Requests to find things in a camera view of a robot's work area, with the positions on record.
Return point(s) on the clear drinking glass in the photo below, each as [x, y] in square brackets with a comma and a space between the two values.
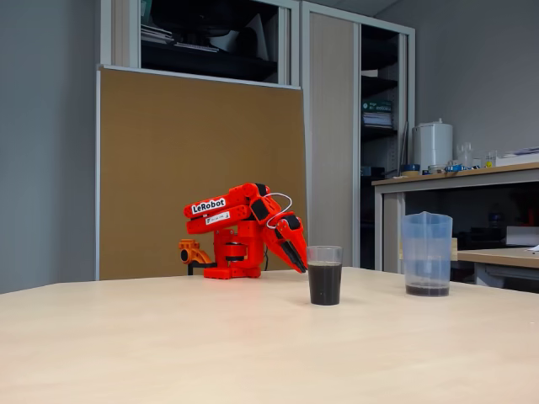
[464, 153]

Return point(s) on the grey cabinet with dark shelves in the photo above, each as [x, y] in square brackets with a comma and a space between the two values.
[135, 33]

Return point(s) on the blue flat tool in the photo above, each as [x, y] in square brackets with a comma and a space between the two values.
[459, 168]

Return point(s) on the white folded sheet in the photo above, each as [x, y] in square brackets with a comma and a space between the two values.
[259, 35]

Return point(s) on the grey paper stack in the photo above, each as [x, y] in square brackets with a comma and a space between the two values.
[156, 35]

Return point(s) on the translucent plastic cup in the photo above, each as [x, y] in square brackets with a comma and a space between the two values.
[324, 282]

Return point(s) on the flat white box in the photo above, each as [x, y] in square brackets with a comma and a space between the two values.
[518, 159]

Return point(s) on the blue tape roll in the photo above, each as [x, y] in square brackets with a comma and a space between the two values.
[410, 169]

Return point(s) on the large translucent plastic pitcher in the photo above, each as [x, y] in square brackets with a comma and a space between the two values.
[427, 269]

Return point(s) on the grey cabinet with tambour door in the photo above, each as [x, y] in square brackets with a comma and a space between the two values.
[330, 84]

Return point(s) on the glass jar with yellow smiley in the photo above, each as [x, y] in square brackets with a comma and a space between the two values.
[490, 160]

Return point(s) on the white storage box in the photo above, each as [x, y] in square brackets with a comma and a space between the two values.
[522, 235]

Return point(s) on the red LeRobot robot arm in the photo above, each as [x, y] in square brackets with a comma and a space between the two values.
[242, 191]

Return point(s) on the white paper sheet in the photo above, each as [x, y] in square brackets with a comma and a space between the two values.
[534, 248]

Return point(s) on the white paper stack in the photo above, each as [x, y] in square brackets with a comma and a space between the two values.
[377, 120]

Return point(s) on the grey sideboard with wooden top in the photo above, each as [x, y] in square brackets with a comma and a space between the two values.
[463, 177]

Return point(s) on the white cylindrical appliance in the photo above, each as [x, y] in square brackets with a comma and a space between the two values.
[431, 145]

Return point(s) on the brown pin board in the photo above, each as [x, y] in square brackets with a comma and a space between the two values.
[160, 168]

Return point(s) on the spiral notebook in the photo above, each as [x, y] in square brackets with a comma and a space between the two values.
[195, 47]

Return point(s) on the low desk with grey frame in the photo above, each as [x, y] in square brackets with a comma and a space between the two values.
[492, 255]

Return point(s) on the orange table clamp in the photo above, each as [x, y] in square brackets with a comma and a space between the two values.
[195, 254]

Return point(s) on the green labelled box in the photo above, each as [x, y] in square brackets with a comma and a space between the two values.
[377, 107]

